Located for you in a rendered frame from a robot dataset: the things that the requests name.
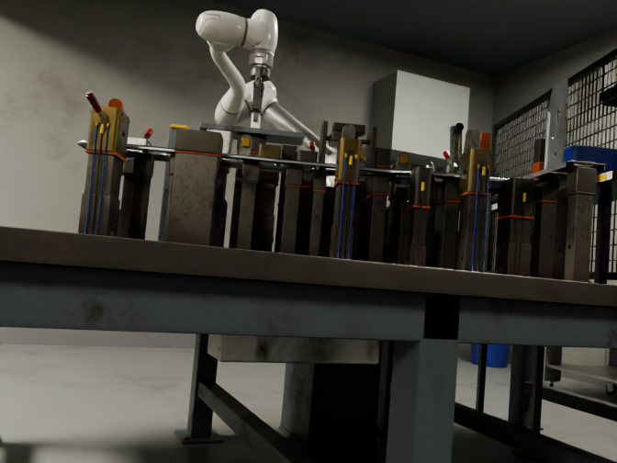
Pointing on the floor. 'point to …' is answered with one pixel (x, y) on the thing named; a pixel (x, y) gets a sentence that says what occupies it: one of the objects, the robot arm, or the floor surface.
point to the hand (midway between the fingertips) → (255, 122)
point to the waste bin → (496, 356)
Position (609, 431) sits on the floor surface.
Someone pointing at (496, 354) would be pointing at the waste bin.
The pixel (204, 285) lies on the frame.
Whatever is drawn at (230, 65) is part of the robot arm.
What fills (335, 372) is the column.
